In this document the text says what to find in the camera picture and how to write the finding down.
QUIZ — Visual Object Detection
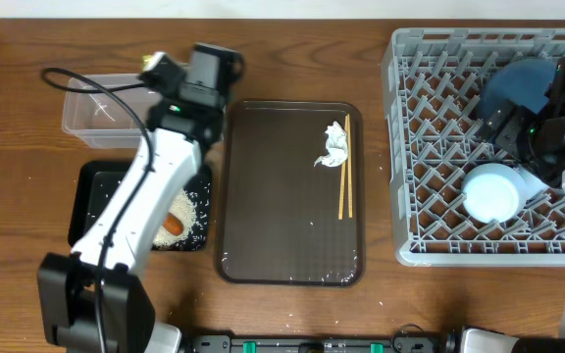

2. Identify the clear plastic bin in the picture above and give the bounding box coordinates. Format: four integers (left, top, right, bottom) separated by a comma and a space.
62, 74, 161, 149

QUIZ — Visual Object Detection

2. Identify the orange carrot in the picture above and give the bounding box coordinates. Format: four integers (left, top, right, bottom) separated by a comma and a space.
162, 213, 183, 236

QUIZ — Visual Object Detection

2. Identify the pile of white rice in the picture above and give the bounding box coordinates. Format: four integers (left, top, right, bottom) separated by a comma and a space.
153, 190, 204, 251

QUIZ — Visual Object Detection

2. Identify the black rectangular tray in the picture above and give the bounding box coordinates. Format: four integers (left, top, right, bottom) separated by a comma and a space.
68, 160, 212, 251

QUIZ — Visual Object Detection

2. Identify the light blue small bowl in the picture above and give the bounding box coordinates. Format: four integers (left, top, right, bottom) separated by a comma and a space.
461, 163, 527, 224

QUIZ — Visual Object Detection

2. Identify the light blue cup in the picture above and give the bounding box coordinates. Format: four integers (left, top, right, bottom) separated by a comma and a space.
516, 166, 548, 200

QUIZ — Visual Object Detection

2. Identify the blue plate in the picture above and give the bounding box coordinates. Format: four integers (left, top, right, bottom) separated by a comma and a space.
476, 59, 557, 120

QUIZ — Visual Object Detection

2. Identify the brown serving tray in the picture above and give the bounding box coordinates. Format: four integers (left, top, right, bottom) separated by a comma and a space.
215, 100, 365, 287

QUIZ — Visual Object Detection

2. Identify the white tissue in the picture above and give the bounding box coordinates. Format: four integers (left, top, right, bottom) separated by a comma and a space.
314, 122, 348, 168

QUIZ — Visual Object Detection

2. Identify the grey dishwasher rack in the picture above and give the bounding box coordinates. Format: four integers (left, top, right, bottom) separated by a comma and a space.
381, 28, 565, 267

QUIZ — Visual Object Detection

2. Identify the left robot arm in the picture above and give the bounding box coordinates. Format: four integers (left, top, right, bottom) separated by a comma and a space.
37, 43, 245, 353

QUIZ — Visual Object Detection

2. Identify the yellow snack packet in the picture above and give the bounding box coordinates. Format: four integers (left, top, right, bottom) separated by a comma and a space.
142, 55, 153, 67

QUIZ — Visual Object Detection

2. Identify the wooden chopstick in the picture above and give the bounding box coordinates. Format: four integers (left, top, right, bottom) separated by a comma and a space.
345, 114, 353, 219
337, 115, 349, 220

